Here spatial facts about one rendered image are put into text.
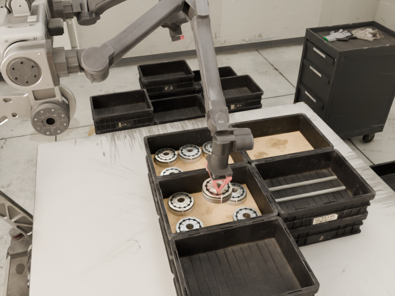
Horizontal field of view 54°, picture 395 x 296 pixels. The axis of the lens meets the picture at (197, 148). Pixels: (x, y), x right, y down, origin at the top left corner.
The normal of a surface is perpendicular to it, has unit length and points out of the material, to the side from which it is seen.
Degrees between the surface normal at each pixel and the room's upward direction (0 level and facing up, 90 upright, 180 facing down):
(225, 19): 90
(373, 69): 90
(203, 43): 43
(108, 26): 90
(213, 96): 30
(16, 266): 0
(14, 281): 0
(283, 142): 0
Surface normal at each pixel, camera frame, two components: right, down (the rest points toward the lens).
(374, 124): 0.28, 0.58
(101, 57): 0.19, -0.18
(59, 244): 0.00, -0.79
